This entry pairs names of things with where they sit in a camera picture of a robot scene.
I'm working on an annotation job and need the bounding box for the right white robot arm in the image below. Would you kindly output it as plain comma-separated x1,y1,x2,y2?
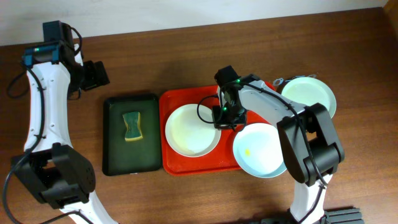
211,65,345,223

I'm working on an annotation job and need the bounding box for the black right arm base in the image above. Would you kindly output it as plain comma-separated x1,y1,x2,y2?
249,207,365,224

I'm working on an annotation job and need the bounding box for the dark green tray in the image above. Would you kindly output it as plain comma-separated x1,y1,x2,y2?
102,93,162,176

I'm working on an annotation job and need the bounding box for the white cream plate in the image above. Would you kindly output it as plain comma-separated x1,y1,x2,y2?
165,104,221,157

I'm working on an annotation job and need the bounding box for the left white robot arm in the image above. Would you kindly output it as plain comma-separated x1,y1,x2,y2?
10,21,114,223

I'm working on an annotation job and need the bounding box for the red plastic tray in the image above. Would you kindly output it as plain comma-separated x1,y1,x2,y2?
159,81,282,177

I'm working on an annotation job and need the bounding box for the pale green plate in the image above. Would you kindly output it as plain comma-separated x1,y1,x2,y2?
277,77,337,118

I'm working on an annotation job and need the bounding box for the green yellow sponge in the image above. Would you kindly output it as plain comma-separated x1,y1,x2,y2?
123,111,143,141

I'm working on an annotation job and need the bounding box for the light blue plate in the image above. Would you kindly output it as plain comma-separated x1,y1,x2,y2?
233,123,287,179

